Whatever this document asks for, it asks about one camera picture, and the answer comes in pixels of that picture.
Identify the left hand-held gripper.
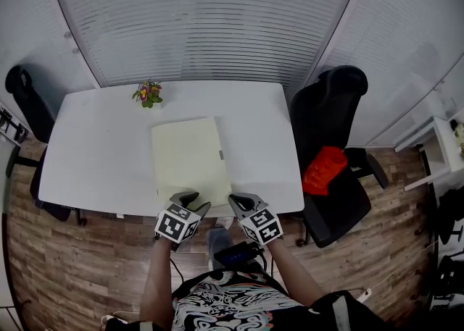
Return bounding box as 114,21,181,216
154,191,212,251

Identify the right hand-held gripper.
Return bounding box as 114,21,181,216
228,193,283,246

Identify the cream folder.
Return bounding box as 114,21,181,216
151,116,233,211

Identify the person's left forearm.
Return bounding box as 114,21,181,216
139,238,174,331

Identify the person's right forearm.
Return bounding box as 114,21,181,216
266,238,326,307

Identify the person's white shoe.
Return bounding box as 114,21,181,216
213,216,235,230

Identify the person's grey trouser leg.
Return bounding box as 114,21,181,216
205,227,233,271

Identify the black waist device box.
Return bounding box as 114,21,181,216
213,241,265,265

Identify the red plastic bag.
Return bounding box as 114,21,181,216
301,146,348,196

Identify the person's patterned black shirt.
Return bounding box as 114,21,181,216
104,269,385,331

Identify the small potted flower plant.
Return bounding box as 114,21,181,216
132,80,163,109

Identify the black office chair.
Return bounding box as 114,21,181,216
289,64,389,249
4,64,88,227

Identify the black shelf rack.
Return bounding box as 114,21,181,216
0,103,28,144

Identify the black chair parts pile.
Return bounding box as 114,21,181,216
413,186,464,312

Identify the white side table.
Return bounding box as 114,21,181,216
393,116,464,192

